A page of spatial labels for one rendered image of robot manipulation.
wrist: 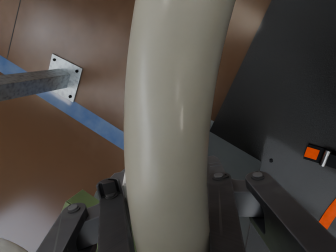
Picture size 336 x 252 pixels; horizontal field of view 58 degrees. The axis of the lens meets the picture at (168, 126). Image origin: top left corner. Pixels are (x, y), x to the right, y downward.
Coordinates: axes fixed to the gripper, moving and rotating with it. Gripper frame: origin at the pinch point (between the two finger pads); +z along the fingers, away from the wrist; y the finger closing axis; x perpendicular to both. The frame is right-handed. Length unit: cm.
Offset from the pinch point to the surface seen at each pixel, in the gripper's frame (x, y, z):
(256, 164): -54, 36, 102
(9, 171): -63, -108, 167
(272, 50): -7, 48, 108
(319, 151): -51, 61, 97
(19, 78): -1, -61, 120
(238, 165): -49, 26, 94
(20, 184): -71, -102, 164
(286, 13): 6, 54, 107
